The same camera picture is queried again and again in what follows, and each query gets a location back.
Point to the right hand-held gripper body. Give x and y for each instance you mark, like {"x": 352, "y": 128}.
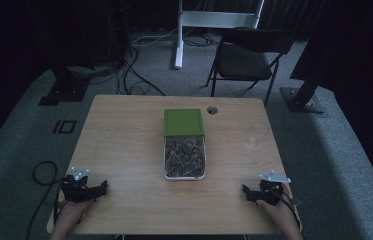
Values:
{"x": 270, "y": 192}

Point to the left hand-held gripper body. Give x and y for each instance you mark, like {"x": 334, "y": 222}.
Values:
{"x": 75, "y": 191}

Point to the person's right hand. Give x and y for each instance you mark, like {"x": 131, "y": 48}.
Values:
{"x": 282, "y": 213}

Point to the person's left hand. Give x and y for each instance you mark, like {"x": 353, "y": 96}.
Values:
{"x": 70, "y": 215}

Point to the clear glass cup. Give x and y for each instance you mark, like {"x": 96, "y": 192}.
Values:
{"x": 257, "y": 135}

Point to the pile of pyramid tea bags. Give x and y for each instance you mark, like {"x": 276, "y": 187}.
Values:
{"x": 184, "y": 156}

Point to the green box lid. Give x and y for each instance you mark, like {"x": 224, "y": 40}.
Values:
{"x": 183, "y": 122}

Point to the black stand with bolted base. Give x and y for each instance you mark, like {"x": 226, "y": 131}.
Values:
{"x": 302, "y": 100}

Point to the black stand with flat base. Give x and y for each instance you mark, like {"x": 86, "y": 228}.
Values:
{"x": 65, "y": 88}

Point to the black folding chair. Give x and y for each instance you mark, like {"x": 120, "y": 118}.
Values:
{"x": 244, "y": 61}

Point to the dark equipment tower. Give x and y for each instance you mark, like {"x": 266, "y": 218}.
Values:
{"x": 120, "y": 30}

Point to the white metal desk frame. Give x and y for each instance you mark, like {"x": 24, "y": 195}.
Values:
{"x": 179, "y": 40}

